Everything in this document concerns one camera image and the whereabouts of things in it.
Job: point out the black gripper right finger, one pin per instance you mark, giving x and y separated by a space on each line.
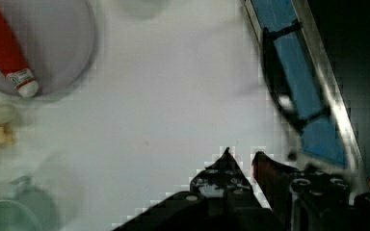
274 180

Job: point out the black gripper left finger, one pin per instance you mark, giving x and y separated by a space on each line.
222 185

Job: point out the black and silver toaster oven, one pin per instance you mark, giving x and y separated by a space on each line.
344 28

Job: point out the green mug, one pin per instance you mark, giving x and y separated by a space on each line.
26 207

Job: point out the grey round plate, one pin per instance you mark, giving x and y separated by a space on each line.
56 38

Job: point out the red ketchup bottle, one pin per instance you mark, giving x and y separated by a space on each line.
13 64

